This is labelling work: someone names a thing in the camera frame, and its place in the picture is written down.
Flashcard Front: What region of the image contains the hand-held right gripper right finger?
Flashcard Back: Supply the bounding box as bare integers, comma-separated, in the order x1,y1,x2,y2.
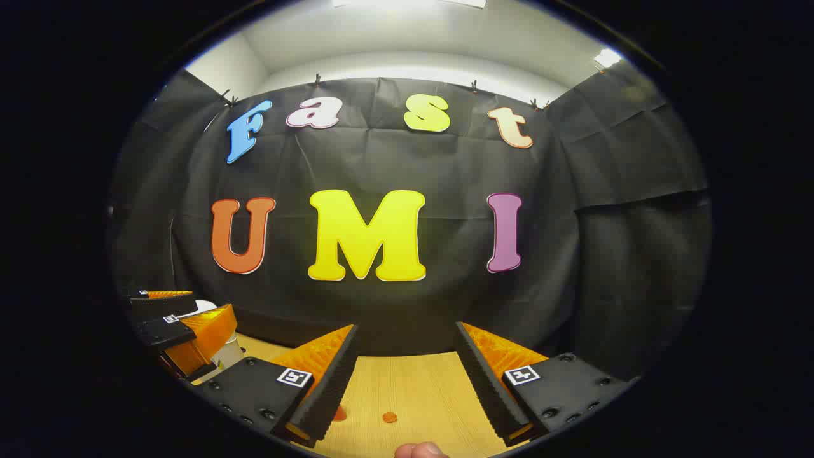
453,321,640,447

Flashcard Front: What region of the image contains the white desktop garbage bin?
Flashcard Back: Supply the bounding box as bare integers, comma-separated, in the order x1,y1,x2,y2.
191,299,247,376

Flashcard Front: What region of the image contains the wooden desktop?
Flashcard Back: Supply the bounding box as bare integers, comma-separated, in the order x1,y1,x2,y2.
191,332,528,458

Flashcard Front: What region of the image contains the long ceiling light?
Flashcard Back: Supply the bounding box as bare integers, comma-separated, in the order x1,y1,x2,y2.
332,0,488,9

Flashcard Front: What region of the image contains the black backdrop cloth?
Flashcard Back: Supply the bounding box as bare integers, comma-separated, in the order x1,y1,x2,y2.
108,64,713,382

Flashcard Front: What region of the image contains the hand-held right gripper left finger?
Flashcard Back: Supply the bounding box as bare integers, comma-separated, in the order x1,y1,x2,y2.
191,323,360,449

